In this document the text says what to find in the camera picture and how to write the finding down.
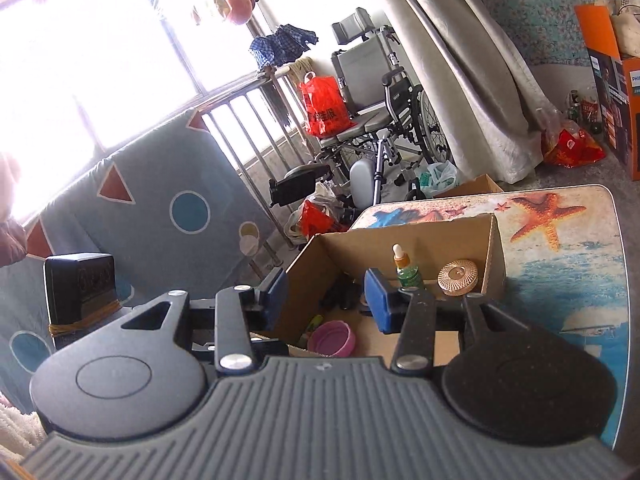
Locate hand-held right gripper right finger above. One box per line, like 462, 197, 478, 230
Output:
363, 266, 537, 377

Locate wooden furniture piece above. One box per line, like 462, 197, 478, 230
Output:
0, 455, 36, 480

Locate green dropper bottle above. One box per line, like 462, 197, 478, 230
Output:
391, 243, 426, 291

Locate pink hanging object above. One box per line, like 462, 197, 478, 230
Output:
222, 0, 260, 26

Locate beige curtain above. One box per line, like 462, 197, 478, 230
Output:
360, 0, 546, 186

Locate pink round lid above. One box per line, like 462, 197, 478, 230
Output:
307, 321, 357, 358

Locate grey wheelchair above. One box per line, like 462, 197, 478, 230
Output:
267, 7, 453, 211

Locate small black container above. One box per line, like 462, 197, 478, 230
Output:
341, 280, 363, 311

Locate yellow-green small tube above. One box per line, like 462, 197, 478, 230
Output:
297, 314, 326, 348

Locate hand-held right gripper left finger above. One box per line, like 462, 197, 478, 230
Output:
121, 266, 291, 377

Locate white and green plastic bag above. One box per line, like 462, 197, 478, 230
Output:
417, 160, 460, 198

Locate window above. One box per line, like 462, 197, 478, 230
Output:
0, 0, 271, 231

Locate orange cardboard box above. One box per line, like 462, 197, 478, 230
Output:
574, 4, 640, 181

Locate gold round jar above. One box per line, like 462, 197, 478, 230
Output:
437, 258, 479, 297

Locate white fluffy cloth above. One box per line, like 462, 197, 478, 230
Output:
0, 392, 46, 466

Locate red plastic bag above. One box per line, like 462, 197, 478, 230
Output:
542, 127, 606, 168
299, 200, 346, 241
299, 72, 352, 137

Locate red labelled jar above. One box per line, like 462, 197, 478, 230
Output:
582, 97, 603, 136

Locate small cardboard box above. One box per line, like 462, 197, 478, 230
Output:
432, 174, 505, 200

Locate blue-grey geometric print blanket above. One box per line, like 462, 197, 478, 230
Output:
0, 107, 291, 411

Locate metal railing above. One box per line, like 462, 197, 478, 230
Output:
192, 67, 351, 266

